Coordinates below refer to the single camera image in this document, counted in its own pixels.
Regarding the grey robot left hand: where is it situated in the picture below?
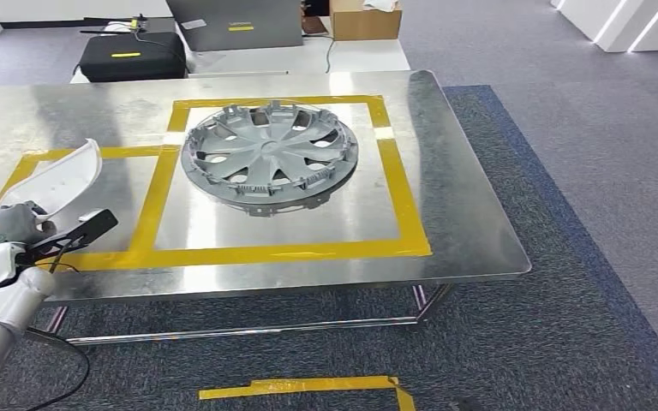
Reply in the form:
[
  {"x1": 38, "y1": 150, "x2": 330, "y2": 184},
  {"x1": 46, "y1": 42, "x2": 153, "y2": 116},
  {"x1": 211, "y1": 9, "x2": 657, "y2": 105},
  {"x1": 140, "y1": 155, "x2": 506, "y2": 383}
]
[{"x1": 0, "y1": 201, "x2": 57, "y2": 252}]

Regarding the white curved plastic part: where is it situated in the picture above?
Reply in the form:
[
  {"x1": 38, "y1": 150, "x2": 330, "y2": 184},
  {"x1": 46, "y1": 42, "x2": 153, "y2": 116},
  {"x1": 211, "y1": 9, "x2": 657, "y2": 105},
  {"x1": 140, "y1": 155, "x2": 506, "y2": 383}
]
[{"x1": 0, "y1": 139, "x2": 103, "y2": 223}]

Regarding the steel workbench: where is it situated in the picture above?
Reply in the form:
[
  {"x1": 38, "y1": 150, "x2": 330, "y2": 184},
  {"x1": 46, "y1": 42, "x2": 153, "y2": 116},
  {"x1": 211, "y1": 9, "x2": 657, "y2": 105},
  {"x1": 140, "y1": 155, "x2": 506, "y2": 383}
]
[{"x1": 0, "y1": 68, "x2": 533, "y2": 347}]

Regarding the small yellow tape rectangle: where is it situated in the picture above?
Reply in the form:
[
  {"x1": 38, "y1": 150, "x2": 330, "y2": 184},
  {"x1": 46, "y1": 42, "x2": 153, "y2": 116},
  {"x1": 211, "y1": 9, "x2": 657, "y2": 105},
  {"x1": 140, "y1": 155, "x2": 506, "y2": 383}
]
[{"x1": 0, "y1": 144, "x2": 163, "y2": 272}]

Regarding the black carry case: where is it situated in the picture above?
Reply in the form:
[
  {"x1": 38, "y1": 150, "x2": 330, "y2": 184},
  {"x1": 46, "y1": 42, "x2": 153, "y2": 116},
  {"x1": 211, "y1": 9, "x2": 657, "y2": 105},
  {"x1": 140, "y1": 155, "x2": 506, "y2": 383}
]
[{"x1": 78, "y1": 31, "x2": 188, "y2": 83}]

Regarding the grey wheel hubcap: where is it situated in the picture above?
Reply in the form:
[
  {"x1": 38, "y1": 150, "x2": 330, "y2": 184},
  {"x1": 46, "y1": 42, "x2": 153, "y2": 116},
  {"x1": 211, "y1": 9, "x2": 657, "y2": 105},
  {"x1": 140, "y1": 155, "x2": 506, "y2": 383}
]
[{"x1": 180, "y1": 98, "x2": 360, "y2": 218}]

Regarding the grey laptop box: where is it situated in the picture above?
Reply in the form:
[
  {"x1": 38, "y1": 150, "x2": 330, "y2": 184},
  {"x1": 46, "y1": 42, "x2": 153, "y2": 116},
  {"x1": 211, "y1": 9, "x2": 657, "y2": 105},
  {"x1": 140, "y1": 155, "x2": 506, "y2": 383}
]
[{"x1": 165, "y1": 0, "x2": 304, "y2": 52}]

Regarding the yellow floor marking tape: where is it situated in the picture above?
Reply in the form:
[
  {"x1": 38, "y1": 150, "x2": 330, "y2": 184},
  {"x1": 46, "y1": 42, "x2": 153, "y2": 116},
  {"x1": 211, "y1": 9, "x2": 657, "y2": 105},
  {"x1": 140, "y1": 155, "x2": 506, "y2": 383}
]
[{"x1": 198, "y1": 375, "x2": 416, "y2": 411}]

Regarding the brown cardboard box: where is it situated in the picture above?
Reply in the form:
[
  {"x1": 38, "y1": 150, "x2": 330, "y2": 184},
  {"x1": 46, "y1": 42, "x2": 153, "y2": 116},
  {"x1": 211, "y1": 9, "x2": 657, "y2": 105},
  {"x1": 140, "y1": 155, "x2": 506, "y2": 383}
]
[{"x1": 328, "y1": 0, "x2": 404, "y2": 42}]

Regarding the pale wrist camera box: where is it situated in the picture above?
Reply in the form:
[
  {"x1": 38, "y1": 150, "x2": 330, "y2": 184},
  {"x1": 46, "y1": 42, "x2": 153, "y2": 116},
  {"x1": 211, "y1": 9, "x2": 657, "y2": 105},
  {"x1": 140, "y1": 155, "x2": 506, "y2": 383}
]
[{"x1": 19, "y1": 208, "x2": 119, "y2": 268}]

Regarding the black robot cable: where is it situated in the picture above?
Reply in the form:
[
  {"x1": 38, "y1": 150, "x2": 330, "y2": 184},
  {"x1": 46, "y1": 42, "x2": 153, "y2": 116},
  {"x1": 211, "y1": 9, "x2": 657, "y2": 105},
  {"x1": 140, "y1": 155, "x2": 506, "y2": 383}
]
[{"x1": 22, "y1": 238, "x2": 92, "y2": 411}]

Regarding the black power cable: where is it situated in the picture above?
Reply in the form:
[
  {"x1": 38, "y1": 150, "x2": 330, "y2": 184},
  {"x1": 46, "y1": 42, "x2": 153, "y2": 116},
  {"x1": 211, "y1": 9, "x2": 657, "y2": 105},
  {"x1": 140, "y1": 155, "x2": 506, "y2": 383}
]
[{"x1": 323, "y1": 34, "x2": 337, "y2": 74}]

